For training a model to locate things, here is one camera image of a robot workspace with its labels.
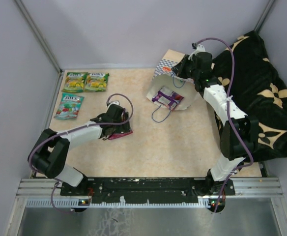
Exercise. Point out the black floral blanket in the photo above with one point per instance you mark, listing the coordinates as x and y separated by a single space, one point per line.
258 90

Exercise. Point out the purple snack bag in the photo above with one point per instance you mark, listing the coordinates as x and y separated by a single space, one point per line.
168 98
120 135

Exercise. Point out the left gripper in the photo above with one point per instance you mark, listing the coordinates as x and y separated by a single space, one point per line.
123 128

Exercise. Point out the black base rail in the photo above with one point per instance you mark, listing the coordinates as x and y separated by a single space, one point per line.
160 190

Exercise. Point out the aluminium frame rail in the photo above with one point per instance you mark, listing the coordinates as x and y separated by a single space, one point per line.
245 187

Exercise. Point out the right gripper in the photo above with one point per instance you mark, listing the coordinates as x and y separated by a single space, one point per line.
178 70

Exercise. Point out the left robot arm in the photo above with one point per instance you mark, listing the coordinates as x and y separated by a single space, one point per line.
49 154

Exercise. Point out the green candy bag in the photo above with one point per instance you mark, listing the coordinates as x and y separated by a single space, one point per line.
74 82
96 82

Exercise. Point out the teal snack bag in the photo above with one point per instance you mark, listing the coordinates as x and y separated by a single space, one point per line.
69 106

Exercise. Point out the blue checkered paper bag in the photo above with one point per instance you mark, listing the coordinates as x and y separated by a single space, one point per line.
164 77

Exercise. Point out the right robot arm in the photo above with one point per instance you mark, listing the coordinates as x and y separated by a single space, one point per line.
240 131

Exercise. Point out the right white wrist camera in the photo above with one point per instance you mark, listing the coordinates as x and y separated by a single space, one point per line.
197 49

